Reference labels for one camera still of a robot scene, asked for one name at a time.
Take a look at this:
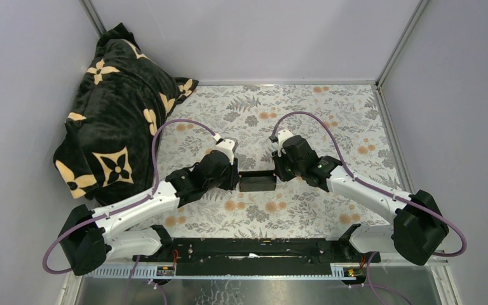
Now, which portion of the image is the black paper box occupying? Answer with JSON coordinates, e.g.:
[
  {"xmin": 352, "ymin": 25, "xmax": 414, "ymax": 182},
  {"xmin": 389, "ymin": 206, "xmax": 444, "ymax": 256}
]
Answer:
[{"xmin": 238, "ymin": 170, "xmax": 277, "ymax": 193}]

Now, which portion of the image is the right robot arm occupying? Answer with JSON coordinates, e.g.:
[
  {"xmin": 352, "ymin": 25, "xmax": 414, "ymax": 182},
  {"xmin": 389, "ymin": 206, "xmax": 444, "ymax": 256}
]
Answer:
[{"xmin": 269, "ymin": 130, "xmax": 449, "ymax": 266}]

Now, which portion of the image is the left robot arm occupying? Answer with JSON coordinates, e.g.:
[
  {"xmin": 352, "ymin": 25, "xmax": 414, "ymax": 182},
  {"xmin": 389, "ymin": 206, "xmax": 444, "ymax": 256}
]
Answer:
[{"xmin": 53, "ymin": 150, "xmax": 239, "ymax": 276}]

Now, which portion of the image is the floral tablecloth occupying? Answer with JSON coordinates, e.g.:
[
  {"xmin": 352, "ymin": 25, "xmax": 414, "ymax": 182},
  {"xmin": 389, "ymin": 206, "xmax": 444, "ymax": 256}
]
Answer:
[{"xmin": 136, "ymin": 85, "xmax": 401, "ymax": 238}]

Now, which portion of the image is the black floral blanket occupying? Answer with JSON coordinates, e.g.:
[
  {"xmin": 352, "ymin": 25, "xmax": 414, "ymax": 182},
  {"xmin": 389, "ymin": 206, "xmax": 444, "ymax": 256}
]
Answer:
[{"xmin": 53, "ymin": 24, "xmax": 198, "ymax": 205}]

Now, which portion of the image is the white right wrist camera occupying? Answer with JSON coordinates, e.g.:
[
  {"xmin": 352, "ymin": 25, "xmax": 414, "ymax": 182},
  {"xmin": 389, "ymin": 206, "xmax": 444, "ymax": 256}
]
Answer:
[{"xmin": 274, "ymin": 129, "xmax": 294, "ymax": 154}]

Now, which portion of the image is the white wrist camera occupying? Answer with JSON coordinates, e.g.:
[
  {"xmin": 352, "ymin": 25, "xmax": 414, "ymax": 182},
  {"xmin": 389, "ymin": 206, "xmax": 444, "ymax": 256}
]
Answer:
[
  {"xmin": 215, "ymin": 138, "xmax": 238, "ymax": 164},
  {"xmin": 274, "ymin": 129, "xmax": 294, "ymax": 154}
]

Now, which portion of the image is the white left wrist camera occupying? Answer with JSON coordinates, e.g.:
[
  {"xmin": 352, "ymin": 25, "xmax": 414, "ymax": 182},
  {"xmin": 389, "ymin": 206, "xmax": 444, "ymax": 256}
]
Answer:
[{"xmin": 215, "ymin": 138, "xmax": 238, "ymax": 164}]

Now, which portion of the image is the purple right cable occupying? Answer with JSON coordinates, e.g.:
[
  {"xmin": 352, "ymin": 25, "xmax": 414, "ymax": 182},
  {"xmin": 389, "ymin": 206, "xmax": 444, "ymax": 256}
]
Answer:
[{"xmin": 269, "ymin": 110, "xmax": 468, "ymax": 305}]

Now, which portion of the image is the purple cable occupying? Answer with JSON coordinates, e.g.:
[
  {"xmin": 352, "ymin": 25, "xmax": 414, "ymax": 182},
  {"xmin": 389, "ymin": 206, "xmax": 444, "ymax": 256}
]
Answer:
[
  {"xmin": 42, "ymin": 118, "xmax": 228, "ymax": 275},
  {"xmin": 269, "ymin": 110, "xmax": 468, "ymax": 305}
]

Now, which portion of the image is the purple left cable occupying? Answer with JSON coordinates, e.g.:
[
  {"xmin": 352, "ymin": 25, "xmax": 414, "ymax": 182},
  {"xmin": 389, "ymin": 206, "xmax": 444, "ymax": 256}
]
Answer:
[{"xmin": 42, "ymin": 118, "xmax": 228, "ymax": 275}]

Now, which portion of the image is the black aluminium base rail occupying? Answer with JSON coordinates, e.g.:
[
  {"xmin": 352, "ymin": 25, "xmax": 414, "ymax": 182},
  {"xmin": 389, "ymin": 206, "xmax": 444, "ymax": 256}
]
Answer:
[{"xmin": 74, "ymin": 236, "xmax": 449, "ymax": 279}]

